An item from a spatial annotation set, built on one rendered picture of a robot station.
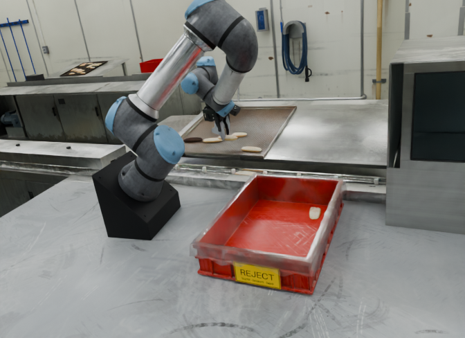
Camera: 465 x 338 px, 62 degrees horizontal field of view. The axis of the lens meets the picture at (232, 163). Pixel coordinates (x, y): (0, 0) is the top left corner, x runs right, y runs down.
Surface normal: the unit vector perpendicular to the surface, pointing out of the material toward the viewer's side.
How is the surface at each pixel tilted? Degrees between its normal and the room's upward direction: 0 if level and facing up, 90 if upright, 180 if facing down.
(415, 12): 90
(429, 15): 90
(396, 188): 90
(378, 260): 0
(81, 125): 90
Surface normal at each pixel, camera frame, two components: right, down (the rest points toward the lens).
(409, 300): -0.12, -0.93
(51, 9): -0.43, 0.37
